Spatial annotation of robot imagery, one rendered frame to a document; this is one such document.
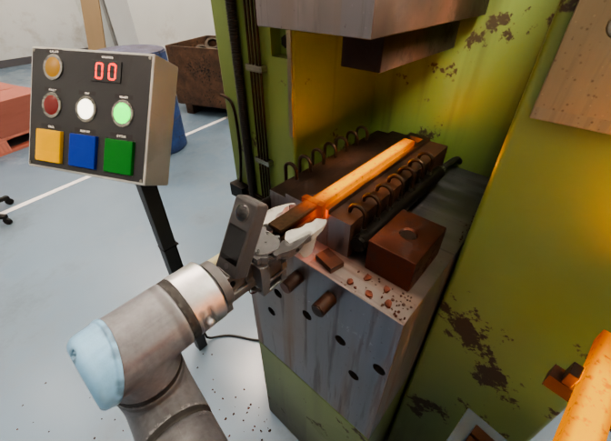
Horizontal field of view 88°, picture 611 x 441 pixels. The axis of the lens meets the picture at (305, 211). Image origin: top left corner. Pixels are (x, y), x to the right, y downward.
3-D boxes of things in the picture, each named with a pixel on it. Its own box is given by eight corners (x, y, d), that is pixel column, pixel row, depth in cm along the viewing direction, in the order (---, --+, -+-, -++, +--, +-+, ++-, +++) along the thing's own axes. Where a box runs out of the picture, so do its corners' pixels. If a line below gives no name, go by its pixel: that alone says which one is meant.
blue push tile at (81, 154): (93, 169, 72) (95, 135, 71) (67, 165, 74) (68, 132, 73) (100, 170, 74) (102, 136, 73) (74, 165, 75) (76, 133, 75)
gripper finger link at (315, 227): (324, 240, 58) (279, 259, 54) (325, 214, 54) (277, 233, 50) (334, 250, 55) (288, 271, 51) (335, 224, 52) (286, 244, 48)
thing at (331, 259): (315, 258, 58) (315, 254, 57) (327, 252, 59) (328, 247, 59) (330, 274, 55) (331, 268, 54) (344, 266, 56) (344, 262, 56)
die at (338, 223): (346, 257, 58) (351, 221, 53) (271, 215, 69) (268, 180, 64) (440, 173, 84) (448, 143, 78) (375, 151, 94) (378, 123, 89)
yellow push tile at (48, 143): (59, 163, 74) (59, 131, 73) (34, 159, 76) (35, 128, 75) (66, 164, 76) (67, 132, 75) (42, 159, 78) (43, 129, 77)
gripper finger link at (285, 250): (300, 231, 53) (253, 250, 49) (300, 223, 52) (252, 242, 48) (315, 247, 50) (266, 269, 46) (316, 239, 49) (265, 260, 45)
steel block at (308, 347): (368, 440, 73) (404, 325, 47) (257, 339, 94) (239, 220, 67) (458, 294, 107) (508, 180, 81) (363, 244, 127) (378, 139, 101)
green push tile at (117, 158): (129, 176, 70) (132, 141, 69) (102, 171, 72) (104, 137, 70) (136, 176, 72) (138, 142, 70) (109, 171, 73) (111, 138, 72)
